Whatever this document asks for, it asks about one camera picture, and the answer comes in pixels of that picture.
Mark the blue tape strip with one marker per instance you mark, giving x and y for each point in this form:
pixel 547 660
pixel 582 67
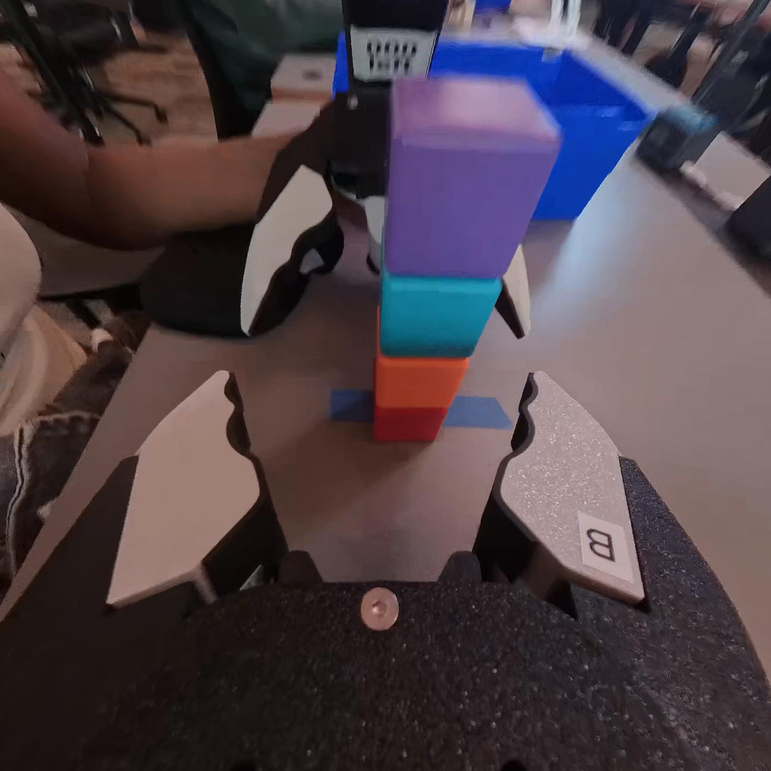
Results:
pixel 482 413

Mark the black textured armrest pad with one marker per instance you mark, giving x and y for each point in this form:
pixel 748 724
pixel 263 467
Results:
pixel 193 289

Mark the blue plastic bin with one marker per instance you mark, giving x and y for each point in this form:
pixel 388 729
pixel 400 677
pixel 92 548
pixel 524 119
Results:
pixel 590 133

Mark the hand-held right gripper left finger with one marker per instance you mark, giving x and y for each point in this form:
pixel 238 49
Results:
pixel 187 494

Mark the black office chair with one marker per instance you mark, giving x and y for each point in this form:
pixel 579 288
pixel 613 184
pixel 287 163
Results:
pixel 72 60

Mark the orange foam cube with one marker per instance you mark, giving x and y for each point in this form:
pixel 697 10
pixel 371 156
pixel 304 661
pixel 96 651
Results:
pixel 419 380

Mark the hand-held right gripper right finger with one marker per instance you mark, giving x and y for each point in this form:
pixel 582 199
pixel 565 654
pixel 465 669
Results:
pixel 572 482

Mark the person's left forearm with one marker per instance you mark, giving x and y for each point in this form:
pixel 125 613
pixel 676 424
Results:
pixel 145 187

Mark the teal foam cube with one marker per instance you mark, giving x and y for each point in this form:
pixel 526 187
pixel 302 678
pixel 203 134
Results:
pixel 436 316

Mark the red foam cube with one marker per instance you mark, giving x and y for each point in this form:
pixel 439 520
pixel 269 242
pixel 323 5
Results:
pixel 407 424

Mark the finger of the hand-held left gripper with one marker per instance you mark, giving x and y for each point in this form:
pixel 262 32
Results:
pixel 277 247
pixel 518 295

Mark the purple foam cube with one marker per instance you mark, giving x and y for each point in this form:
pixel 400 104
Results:
pixel 464 181

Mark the black power unit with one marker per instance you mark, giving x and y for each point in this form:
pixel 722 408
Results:
pixel 753 223
pixel 675 139

